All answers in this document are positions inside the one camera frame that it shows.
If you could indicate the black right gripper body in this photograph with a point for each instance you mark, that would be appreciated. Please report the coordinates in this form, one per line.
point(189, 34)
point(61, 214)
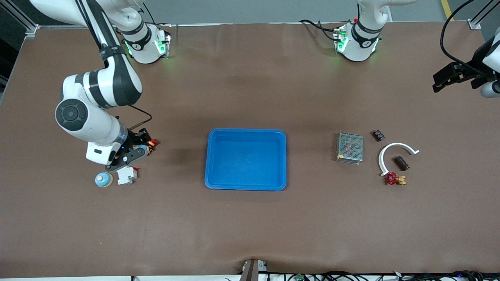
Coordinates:
point(137, 137)

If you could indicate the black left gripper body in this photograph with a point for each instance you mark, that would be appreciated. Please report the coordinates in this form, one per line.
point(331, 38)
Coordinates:
point(475, 62)

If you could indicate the light blue call bell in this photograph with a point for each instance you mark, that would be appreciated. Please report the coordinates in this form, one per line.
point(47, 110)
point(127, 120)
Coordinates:
point(104, 179)

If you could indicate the dark brown cylindrical capacitor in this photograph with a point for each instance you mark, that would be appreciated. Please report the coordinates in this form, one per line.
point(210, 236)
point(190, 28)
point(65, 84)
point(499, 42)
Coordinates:
point(401, 163)
point(377, 135)

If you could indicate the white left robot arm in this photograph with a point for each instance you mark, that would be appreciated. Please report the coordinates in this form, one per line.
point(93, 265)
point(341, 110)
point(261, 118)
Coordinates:
point(359, 41)

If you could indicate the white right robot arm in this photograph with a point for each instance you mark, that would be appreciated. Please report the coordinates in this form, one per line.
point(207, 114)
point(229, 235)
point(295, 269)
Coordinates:
point(97, 125)

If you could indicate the white circuit breaker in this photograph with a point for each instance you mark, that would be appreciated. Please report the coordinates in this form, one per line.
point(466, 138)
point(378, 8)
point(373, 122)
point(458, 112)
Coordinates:
point(125, 175)

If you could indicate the blue plastic tray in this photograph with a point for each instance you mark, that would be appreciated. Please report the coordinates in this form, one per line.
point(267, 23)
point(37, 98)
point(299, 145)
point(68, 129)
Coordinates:
point(246, 164)

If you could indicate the white curved plastic arc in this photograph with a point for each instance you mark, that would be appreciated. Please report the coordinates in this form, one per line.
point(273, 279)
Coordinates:
point(380, 159)

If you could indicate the metal mesh power supply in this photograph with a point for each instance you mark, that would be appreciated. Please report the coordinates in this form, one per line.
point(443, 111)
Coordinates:
point(350, 147)

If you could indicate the orange red push button switch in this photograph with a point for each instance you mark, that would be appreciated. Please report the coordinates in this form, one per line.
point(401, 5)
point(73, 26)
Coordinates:
point(154, 142)

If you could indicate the aluminium frame post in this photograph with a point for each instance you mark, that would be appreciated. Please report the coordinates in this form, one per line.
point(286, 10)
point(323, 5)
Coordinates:
point(474, 24)
point(29, 27)

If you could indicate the grey camera stand mount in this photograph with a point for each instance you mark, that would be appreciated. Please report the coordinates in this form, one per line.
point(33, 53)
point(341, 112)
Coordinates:
point(252, 271)

